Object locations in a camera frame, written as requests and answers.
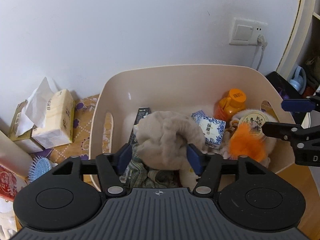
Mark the white fluffy toy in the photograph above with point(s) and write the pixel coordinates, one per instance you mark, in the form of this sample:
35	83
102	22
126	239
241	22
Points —
271	143

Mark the light blue plastic object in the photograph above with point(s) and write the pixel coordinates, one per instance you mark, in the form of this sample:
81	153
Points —
298	80

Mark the white cat plush toy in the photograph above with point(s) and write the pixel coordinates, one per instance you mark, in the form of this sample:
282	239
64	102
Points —
187	177

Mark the blue hairbrush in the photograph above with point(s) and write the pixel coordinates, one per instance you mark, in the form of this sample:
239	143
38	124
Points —
40	167

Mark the white wall socket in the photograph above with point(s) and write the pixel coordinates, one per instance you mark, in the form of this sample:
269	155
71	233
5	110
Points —
245	32

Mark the orange sock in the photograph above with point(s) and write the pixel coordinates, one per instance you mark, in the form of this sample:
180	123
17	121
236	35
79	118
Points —
246	145

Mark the round metal tin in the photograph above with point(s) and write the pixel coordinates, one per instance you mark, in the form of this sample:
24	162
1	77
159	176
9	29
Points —
251	125

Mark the beige plastic bin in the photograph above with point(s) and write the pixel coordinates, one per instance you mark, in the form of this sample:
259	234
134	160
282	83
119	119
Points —
175	85

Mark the green checked scrunchie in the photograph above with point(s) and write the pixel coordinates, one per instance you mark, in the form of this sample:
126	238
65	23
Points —
140	175

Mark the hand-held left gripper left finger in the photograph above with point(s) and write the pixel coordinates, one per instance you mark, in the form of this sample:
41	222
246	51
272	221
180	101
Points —
124	158

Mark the black stool purple print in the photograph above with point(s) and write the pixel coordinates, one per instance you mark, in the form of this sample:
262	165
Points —
280	85

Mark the orange plastic bottle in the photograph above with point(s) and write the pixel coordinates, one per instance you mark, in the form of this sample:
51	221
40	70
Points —
232	102

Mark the dark blue tube box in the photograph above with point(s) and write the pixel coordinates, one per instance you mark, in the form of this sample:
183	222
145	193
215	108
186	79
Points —
142	116

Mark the floral table mat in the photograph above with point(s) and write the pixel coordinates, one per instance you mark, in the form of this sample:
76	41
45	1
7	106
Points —
82	130

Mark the white shelf cabinet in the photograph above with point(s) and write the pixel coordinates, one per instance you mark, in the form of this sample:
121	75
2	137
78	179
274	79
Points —
310	5

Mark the wooden desktop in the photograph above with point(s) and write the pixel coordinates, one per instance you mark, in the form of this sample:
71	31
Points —
300	180

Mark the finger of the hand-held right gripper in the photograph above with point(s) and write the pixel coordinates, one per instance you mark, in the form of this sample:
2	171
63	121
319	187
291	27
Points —
297	105
282	130

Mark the red carton box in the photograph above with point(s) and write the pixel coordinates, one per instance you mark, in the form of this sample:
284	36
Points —
7	182

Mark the plain pink fluffy cloth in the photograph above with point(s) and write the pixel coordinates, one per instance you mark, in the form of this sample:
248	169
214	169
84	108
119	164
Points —
165	135

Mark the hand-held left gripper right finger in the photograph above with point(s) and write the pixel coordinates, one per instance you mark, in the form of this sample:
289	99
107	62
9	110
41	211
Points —
195	161

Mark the blue white patterned box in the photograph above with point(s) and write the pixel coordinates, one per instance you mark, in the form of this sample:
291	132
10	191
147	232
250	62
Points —
212	130

